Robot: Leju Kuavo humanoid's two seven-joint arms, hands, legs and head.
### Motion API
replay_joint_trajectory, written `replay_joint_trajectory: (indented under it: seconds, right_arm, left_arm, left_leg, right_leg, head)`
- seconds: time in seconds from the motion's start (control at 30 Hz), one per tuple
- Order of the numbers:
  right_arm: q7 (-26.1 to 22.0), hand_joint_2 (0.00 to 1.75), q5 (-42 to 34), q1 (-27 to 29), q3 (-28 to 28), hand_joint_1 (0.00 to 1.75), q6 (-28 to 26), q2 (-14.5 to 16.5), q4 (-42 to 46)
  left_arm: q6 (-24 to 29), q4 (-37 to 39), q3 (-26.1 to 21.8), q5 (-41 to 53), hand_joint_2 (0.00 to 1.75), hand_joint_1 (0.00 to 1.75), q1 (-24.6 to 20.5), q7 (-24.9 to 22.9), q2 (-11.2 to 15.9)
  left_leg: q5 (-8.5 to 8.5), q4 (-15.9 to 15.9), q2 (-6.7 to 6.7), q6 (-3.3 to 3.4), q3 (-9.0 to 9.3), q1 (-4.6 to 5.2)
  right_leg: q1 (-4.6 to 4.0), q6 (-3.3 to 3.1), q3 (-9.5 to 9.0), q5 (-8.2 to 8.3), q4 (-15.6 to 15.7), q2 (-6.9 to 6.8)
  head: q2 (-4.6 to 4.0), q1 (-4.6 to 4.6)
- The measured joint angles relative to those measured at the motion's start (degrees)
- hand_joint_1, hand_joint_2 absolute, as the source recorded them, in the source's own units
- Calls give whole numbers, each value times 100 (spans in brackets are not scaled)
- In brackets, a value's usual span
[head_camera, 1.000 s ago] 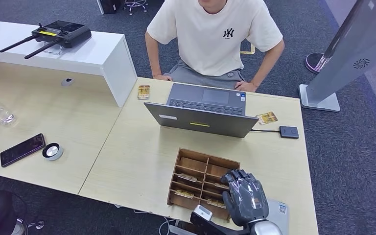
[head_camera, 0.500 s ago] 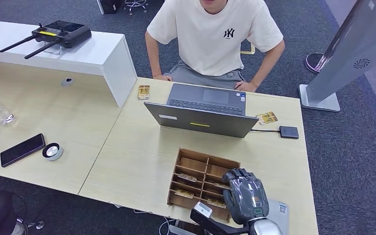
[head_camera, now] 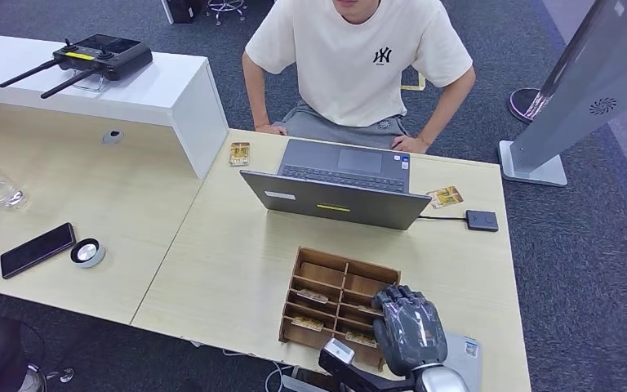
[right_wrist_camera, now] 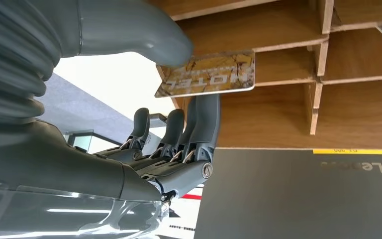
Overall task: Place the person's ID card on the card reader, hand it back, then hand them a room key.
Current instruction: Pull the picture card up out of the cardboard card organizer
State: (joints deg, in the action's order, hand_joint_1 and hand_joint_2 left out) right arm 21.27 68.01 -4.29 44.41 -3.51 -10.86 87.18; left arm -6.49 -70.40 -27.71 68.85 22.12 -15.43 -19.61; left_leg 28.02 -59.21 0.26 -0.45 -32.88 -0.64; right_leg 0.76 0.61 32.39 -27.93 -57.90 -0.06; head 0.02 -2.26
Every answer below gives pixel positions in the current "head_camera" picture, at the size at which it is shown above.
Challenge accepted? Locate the person's left hand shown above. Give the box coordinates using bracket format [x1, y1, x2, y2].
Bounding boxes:
[391, 135, 431, 155]

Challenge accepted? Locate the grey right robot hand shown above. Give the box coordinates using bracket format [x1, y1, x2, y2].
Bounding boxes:
[371, 284, 449, 378]

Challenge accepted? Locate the gold patterned ID card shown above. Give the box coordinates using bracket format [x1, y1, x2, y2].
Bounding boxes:
[427, 185, 465, 210]

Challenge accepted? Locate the person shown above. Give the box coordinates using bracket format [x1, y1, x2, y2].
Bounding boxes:
[241, 0, 477, 155]

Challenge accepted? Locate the black card reader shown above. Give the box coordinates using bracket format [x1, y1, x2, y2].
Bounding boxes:
[465, 209, 500, 233]

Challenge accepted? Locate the wooden card organizer box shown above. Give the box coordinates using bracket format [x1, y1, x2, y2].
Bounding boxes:
[278, 247, 402, 373]

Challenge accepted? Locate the yellow floor tape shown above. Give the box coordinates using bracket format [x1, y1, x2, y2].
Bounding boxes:
[399, 69, 427, 92]

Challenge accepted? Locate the white box device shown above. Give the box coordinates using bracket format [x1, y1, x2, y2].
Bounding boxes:
[442, 331, 484, 392]

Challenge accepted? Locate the grey laptop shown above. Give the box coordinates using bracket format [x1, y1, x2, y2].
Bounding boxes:
[239, 138, 433, 232]

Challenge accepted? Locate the round chrome stand base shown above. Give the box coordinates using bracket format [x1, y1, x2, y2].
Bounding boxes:
[509, 87, 543, 124]

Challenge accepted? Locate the chrome chair base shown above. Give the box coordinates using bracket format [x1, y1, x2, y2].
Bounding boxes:
[18, 363, 75, 392]
[205, 0, 248, 25]

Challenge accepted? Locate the white desk riser shelf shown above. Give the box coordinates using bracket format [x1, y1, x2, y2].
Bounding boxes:
[0, 31, 229, 180]

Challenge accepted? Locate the black computer case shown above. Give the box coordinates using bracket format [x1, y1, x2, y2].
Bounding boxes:
[160, 0, 203, 25]

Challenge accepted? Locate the silver kiosk display stand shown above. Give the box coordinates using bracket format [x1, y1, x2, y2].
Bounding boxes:
[498, 0, 627, 188]

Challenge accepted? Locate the black remote controller with antennas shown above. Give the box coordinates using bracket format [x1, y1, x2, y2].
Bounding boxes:
[0, 33, 154, 100]

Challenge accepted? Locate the clear acrylic stand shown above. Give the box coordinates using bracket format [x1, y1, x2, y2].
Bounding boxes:
[73, 70, 106, 93]

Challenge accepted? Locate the round white silver disc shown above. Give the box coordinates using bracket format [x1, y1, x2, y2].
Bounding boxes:
[69, 238, 106, 270]

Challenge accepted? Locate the black smartphone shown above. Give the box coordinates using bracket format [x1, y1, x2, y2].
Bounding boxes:
[0, 222, 77, 280]

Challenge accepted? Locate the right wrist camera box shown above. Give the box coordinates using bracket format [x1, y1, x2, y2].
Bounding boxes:
[318, 337, 418, 392]

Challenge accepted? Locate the thin white cable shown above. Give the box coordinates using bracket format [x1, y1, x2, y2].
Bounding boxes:
[263, 363, 293, 392]

